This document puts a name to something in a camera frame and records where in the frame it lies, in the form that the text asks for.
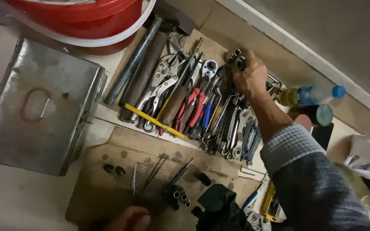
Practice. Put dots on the white grey cloth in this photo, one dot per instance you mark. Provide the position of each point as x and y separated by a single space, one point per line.
256 221

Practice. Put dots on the row of chrome wrenches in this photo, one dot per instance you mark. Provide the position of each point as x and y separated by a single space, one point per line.
228 125

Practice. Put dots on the chrome socket set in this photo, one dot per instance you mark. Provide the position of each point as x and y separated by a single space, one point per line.
238 58

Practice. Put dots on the black socket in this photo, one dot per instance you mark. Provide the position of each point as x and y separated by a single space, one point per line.
204 179
120 171
108 168
197 211

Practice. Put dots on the black cloth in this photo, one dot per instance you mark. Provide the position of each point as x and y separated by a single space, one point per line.
220 205

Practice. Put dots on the small allen key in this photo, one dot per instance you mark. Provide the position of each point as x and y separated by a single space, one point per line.
246 171

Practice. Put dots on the pair of thin dark rods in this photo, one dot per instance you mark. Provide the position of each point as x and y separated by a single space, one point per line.
154 171

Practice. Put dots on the clear yellowish plastic bottle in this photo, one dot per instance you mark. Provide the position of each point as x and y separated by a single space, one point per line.
360 189

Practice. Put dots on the thin metal tweezers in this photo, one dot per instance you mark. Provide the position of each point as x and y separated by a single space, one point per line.
134 181

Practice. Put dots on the clear bottle with blue cap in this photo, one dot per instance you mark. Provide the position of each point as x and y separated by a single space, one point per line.
313 95

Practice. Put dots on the stained brown cardboard sheet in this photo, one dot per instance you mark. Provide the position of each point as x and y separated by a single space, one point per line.
114 192

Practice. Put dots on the person's right fingers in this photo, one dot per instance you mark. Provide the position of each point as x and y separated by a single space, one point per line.
243 69

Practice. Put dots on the bunch of black flat spanners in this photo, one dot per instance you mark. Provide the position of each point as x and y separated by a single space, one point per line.
251 139

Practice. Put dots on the white plastic bag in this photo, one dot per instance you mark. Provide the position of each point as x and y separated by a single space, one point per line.
369 157

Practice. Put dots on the silver metal toolbox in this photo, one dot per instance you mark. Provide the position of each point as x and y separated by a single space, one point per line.
40 106

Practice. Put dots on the person's left hand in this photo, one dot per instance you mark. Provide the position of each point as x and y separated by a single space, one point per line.
130 220

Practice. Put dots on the yellow pencil-shaped tool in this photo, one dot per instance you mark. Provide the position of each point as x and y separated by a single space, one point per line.
153 120

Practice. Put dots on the person's right hand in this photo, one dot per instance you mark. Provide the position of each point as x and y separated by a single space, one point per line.
252 78

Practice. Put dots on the silver locking pliers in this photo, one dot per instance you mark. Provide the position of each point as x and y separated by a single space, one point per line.
159 78

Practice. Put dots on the dark bottle with teal cap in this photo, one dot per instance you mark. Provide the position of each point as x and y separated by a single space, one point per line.
320 115

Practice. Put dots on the black box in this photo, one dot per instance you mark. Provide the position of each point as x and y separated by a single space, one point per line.
323 136

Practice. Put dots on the yellow utility tool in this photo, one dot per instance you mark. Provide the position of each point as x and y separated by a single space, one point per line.
270 205

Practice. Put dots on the cardboard sheet under tool row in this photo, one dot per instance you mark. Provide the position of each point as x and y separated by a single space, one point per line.
209 48

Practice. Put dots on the red plastic bucket white rim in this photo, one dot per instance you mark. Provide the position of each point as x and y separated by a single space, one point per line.
82 19

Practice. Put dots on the chrome metal clamp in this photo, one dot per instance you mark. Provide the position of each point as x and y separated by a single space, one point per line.
275 84

